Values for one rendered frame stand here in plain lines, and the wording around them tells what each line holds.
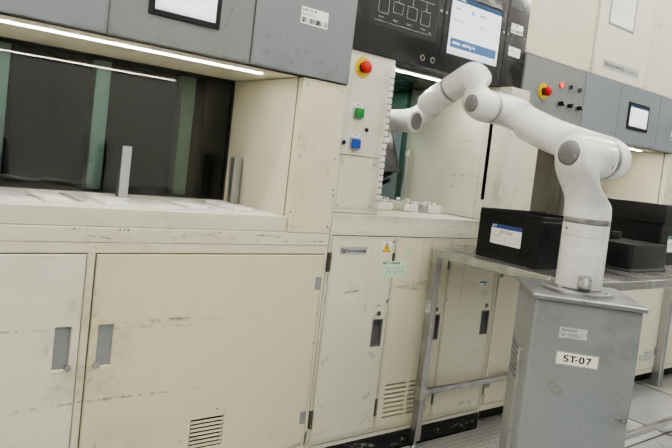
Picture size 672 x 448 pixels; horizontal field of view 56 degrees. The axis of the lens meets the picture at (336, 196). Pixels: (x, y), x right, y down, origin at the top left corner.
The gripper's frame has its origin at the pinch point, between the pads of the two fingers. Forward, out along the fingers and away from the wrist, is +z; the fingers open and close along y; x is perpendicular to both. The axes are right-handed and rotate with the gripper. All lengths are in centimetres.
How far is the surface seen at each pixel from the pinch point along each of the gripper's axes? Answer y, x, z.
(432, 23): -4, 34, -37
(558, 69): 72, 32, -46
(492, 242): 14, -40, -60
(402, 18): -18, 33, -35
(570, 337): -25, -56, -110
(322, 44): -50, 17, -32
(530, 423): -29, -79, -105
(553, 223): 16, -30, -81
